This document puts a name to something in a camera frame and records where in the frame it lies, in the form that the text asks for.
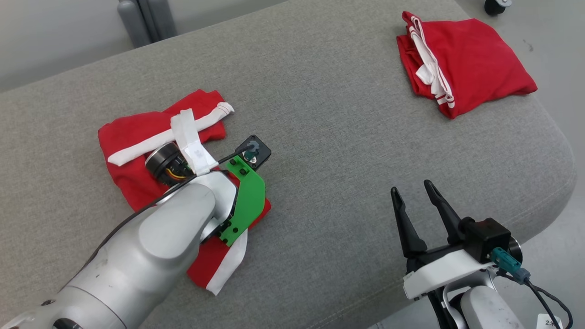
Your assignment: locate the black caster wheel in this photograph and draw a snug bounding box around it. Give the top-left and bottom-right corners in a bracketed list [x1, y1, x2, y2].
[484, 0, 512, 16]

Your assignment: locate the grey metal frame post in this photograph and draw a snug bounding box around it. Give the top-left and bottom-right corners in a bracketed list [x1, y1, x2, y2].
[117, 0, 178, 48]

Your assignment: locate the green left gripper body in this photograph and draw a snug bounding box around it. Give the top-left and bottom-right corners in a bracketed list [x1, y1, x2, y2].
[218, 157, 266, 247]

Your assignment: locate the white tape strip on cable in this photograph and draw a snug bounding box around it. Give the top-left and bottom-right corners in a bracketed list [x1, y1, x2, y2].
[170, 109, 219, 177]

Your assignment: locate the white cable label tag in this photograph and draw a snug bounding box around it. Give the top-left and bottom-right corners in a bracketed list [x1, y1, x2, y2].
[537, 313, 564, 329]

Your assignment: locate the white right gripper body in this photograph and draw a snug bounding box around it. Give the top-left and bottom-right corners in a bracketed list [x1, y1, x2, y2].
[402, 242, 496, 300]

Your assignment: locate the grey fabric sofa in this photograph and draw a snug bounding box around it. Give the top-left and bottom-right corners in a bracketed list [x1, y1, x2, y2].
[0, 0, 577, 329]

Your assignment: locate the red jersey with black lettering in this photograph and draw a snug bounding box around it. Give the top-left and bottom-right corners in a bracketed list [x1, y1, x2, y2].
[396, 11, 538, 120]

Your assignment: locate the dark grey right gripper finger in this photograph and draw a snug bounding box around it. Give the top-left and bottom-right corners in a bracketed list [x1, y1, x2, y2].
[390, 186, 428, 259]
[424, 180, 463, 245]

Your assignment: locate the red garment with white stripes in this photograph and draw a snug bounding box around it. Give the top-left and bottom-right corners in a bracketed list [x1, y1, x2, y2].
[97, 89, 272, 296]

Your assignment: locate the black right cable teal connector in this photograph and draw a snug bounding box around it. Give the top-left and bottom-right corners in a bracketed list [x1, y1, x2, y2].
[490, 247, 574, 329]

